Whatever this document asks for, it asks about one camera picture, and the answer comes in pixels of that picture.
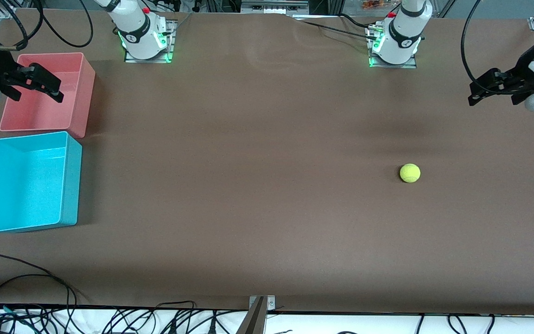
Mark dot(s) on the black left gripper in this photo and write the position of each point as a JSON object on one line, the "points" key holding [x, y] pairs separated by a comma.
{"points": [[521, 77]]}

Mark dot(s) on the yellow-green tennis ball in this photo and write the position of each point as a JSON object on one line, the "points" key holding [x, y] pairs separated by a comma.
{"points": [[410, 173]]}

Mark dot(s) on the pink plastic bin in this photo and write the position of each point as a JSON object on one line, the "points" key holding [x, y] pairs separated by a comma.
{"points": [[40, 111]]}

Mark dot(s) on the blue plastic bin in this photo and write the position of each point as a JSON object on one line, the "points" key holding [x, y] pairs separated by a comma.
{"points": [[26, 185]]}

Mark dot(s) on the orange objects behind table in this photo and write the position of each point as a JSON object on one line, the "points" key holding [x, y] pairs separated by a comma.
{"points": [[373, 4]]}

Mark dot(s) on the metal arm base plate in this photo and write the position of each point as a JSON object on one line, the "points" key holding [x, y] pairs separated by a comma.
{"points": [[172, 41], [413, 64]]}

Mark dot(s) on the grey metal rail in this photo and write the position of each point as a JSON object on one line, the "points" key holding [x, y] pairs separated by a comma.
{"points": [[274, 6]]}

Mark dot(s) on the small metal table bracket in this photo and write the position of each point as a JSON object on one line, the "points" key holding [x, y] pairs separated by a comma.
{"points": [[270, 304]]}

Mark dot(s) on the grey aluminium post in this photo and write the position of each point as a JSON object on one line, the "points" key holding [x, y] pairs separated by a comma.
{"points": [[254, 320]]}

